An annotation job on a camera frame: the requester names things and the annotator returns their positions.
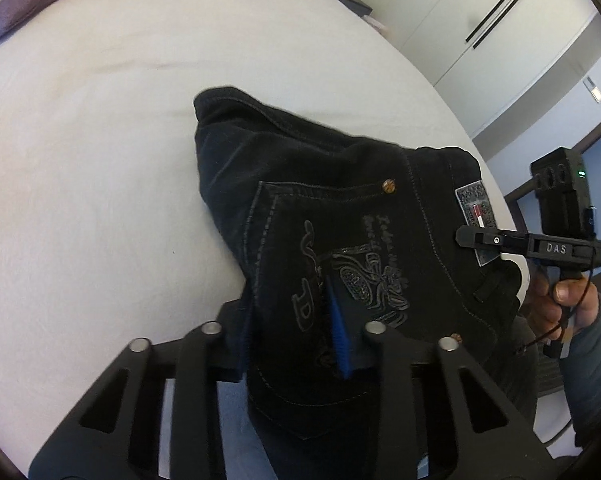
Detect person's right hand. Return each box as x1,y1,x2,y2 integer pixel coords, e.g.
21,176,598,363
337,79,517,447
523,265,601,338

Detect bed with white sheet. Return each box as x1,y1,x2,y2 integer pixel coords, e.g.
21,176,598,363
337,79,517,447
0,0,519,461

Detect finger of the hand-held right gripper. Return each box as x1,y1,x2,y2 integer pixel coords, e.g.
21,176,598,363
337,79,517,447
455,225,530,257

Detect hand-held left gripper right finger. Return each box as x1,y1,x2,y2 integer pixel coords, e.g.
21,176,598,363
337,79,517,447
323,280,575,480

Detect person's right forearm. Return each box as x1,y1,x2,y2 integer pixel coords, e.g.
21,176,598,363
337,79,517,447
561,292,601,456

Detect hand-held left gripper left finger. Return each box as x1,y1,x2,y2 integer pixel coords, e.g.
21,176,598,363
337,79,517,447
28,300,254,480

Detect black denim pants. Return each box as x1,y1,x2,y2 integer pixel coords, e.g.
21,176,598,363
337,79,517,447
193,86,539,480

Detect white wardrobe with black handles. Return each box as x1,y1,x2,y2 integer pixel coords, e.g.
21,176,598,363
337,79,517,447
305,0,601,136

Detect purple cushion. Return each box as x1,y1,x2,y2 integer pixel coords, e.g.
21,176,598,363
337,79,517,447
0,0,74,51

